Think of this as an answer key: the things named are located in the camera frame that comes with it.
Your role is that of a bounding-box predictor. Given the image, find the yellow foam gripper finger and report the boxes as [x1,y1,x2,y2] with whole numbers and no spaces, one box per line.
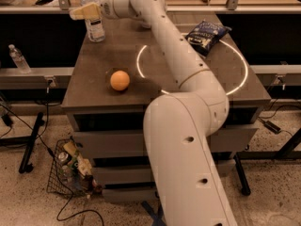
[70,2,102,20]

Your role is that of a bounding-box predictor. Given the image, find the clear plastic water bottle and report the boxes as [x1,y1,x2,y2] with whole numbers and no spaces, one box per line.
[81,0,105,42]

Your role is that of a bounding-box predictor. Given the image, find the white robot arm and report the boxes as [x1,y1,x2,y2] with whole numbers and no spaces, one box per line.
[70,0,238,226]

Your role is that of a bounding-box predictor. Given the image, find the small water bottle on ledge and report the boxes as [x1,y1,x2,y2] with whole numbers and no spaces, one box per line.
[8,44,31,73]

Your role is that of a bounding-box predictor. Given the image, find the orange ball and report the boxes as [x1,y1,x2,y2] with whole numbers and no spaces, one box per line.
[110,71,130,91]

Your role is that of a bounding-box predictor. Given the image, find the blue chip bag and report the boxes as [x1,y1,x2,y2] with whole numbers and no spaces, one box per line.
[185,21,231,57]

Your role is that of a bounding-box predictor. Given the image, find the black table leg left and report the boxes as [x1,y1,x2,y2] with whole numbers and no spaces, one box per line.
[0,112,44,173]

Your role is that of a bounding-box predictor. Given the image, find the black table leg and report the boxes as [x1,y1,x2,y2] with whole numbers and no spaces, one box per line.
[0,112,44,173]
[234,128,301,196]

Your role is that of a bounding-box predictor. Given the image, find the black power adapter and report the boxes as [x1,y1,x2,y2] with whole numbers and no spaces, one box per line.
[263,121,281,134]

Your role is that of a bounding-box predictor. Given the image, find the black table leg right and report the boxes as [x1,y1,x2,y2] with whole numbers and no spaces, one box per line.
[234,128,301,196]

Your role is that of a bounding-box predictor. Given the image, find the black floor cable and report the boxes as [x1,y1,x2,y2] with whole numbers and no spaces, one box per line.
[0,78,105,226]

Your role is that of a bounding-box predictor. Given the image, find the black wire basket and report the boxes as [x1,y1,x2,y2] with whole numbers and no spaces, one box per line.
[47,138,103,197]

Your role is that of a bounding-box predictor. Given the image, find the middle drawer with handle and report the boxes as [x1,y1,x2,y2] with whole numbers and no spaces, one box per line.
[91,158,237,186]

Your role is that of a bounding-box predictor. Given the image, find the drawer with handle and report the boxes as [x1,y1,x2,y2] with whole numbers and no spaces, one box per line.
[103,186,157,202]
[91,158,237,186]
[73,124,258,159]

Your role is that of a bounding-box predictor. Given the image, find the bottom drawer with handle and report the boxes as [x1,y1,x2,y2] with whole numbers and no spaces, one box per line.
[103,186,157,202]

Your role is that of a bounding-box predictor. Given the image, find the top drawer with handle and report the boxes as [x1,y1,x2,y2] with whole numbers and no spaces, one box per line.
[73,124,258,159]

